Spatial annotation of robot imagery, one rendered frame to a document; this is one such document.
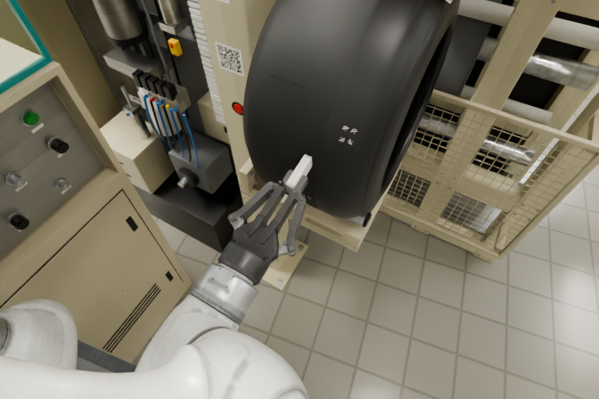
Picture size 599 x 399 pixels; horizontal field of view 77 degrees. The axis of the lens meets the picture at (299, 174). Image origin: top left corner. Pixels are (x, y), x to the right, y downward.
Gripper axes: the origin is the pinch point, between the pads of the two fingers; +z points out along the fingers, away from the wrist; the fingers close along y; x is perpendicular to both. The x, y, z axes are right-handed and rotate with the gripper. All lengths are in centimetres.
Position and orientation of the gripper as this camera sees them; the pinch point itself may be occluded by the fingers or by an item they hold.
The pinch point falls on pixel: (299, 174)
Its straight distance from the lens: 66.8
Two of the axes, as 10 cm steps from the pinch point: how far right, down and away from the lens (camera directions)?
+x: 0.7, 5.0, 8.6
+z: 4.9, -7.7, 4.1
